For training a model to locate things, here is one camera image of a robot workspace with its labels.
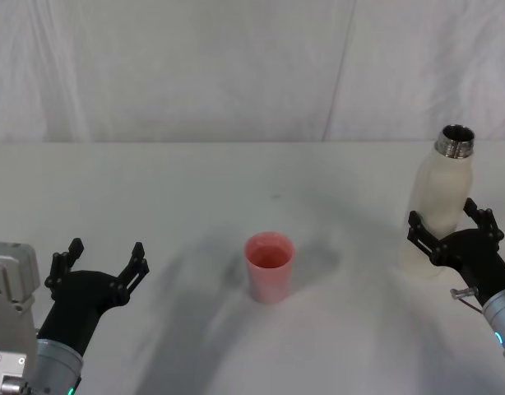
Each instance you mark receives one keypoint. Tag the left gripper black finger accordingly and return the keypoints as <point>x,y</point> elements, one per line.
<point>60,267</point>
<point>133,271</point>

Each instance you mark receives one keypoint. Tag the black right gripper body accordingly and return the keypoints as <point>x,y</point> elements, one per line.
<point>478,255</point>

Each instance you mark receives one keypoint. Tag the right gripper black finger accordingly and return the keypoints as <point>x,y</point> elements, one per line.
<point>485,222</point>
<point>423,238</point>

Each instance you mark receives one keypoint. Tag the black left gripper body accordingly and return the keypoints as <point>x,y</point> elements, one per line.
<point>77,300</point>

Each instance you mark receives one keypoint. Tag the cream vacuum bottle steel neck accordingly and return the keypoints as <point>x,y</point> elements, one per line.
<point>439,193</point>

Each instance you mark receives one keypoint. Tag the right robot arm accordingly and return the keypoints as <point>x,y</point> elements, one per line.
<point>503,321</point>

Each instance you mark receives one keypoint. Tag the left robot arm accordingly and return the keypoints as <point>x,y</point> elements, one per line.
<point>14,312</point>

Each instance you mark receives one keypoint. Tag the white table cloth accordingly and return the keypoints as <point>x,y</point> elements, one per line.
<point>195,197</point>

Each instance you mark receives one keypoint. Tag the pink cup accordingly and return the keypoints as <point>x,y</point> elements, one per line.
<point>269,280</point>

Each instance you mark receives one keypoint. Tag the white curtain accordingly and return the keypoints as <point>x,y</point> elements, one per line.
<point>219,70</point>

